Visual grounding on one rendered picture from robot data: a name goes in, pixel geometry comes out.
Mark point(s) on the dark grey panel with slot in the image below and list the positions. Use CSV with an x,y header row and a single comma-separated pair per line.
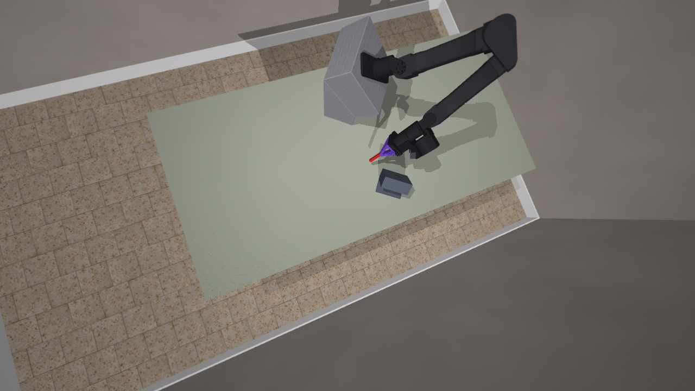
x,y
393,184

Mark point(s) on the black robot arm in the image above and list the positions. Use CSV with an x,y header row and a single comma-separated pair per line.
x,y
498,36

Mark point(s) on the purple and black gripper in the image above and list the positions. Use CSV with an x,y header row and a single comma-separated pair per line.
x,y
393,142

